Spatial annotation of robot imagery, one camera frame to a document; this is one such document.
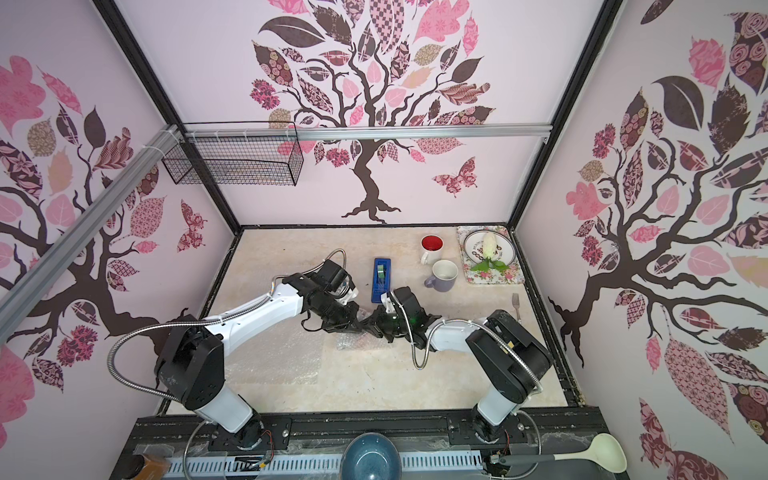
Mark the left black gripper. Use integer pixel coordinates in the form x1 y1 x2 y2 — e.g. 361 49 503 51
312 292 365 333

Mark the aluminium frame bar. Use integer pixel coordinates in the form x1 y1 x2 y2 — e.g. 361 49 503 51
1 125 181 342
184 124 552 141

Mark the white green toy vegetable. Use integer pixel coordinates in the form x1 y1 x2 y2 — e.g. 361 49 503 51
471 232 509 273

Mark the black wire basket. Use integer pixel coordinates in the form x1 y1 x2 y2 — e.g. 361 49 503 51
163 120 304 186

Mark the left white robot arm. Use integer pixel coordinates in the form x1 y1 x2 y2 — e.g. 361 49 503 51
155 259 359 450

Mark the brown jar black lid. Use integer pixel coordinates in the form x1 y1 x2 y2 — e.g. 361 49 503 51
120 454 170 480

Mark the metal fork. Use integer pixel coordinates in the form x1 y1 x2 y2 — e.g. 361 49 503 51
511 293 521 322

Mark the cream ladle grey handle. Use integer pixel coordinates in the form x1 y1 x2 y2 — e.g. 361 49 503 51
492 433 628 474

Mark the white mug red interior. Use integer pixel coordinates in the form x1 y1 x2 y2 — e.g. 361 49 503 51
420 235 444 265

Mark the left aluminium frame bar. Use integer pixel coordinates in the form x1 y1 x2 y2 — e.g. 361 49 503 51
1 125 181 342

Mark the blue ceramic bowl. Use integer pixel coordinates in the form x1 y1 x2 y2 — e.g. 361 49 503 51
338 432 403 480

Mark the left metal flex conduit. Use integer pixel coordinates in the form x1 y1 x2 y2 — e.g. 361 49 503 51
106 248 348 404

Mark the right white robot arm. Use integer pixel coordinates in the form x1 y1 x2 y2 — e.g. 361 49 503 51
354 287 552 444

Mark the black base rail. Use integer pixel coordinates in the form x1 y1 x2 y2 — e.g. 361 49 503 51
109 407 613 479

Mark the white decorated plate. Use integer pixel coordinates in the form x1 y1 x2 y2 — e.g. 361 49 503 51
461 229 516 268

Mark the rear aluminium frame bar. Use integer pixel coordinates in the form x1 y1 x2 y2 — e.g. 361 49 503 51
184 124 552 141

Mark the lavender mug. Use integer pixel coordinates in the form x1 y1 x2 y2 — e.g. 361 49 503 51
424 259 459 293

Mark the blue tape dispenser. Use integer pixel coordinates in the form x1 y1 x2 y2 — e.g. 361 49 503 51
371 258 391 304

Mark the floral placemat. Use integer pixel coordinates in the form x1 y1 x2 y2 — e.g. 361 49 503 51
456 226 525 286

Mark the white slotted cable duct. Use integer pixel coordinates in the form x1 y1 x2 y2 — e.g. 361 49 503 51
186 450 484 479

